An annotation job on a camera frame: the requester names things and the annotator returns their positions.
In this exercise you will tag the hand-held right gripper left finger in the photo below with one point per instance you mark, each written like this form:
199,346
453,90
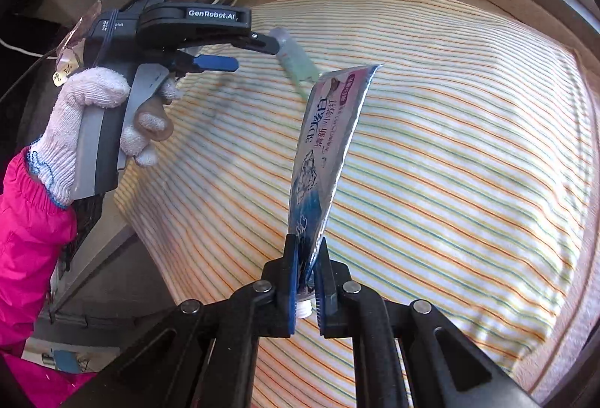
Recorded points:
290,276

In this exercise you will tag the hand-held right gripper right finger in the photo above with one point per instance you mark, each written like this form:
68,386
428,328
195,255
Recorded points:
322,291

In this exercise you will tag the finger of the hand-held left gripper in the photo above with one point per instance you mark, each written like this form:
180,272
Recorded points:
258,42
215,62

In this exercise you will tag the thin translucent tube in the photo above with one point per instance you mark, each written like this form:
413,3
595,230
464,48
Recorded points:
295,61

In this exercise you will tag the pink and blue toothpaste tube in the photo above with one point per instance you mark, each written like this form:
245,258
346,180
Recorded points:
323,145

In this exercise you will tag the person's left forearm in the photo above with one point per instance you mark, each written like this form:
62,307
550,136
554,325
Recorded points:
28,248

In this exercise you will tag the person's left hand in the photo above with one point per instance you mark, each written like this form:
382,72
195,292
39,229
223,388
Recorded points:
61,131

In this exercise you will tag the clear plastic tag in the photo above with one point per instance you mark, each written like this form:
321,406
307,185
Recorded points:
70,61

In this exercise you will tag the striped cloth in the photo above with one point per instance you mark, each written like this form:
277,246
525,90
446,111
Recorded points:
445,155

